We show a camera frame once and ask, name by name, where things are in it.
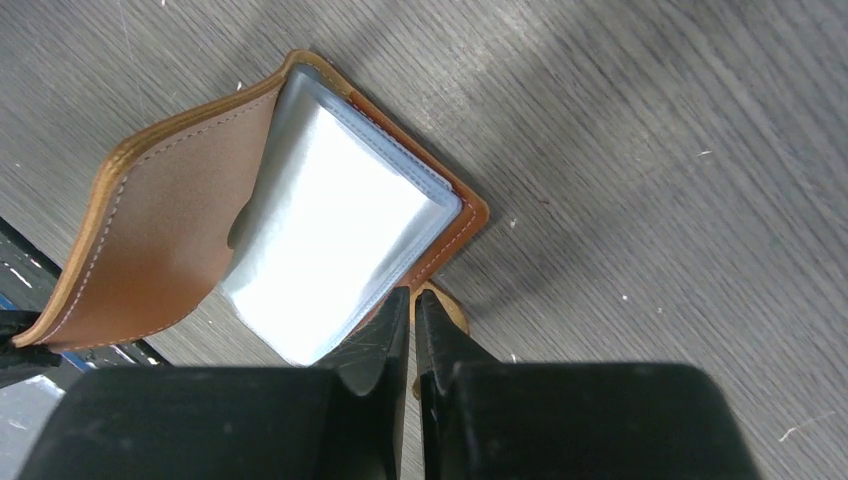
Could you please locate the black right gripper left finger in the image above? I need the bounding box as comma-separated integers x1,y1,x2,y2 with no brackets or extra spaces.
19,287,410,479

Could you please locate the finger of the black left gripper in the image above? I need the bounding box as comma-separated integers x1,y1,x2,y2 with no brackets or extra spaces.
1,310,62,388

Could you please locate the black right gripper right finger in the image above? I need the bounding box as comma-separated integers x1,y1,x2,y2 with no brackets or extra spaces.
415,290,760,479

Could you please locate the orange leather card holder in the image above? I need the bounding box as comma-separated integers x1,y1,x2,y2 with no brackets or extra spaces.
12,50,490,366

